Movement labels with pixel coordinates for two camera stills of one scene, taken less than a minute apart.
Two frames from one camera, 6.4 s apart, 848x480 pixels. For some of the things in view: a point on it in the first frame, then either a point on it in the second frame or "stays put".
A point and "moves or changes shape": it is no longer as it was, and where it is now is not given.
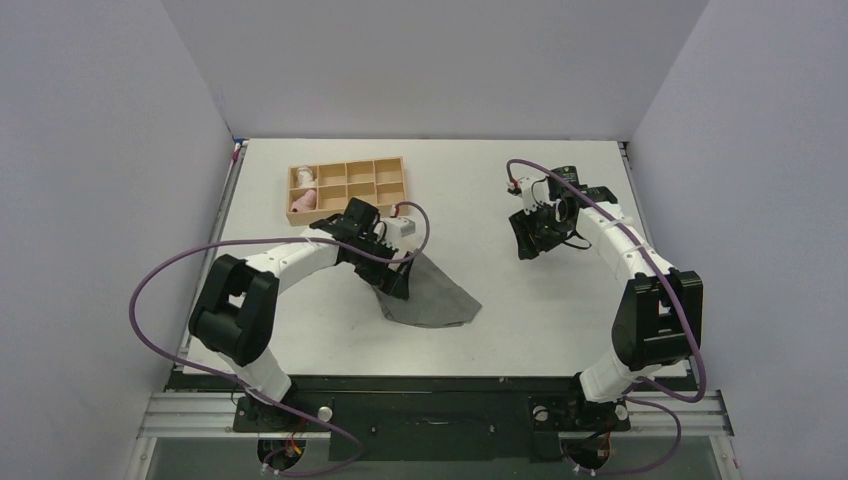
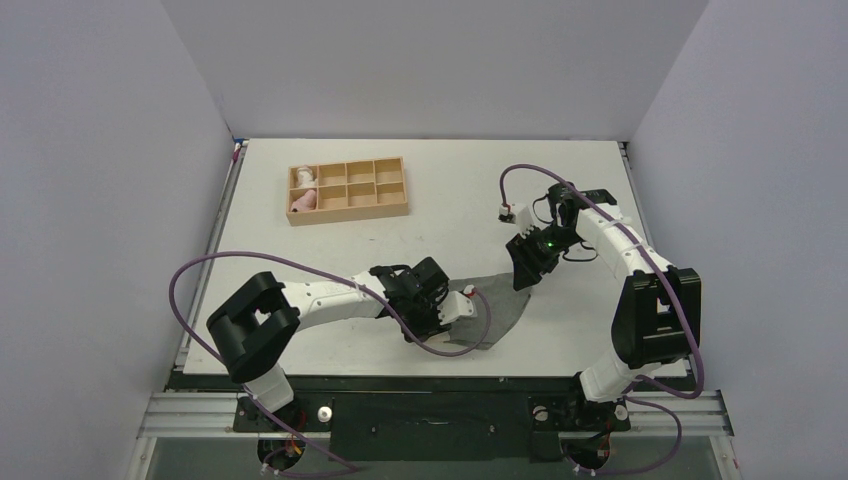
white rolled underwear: [305, 177] stays put
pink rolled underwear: [305, 203] stays put
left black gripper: [392, 282] to [434, 326]
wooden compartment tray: [315, 192] stays put
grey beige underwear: [433, 299] moves or changes shape
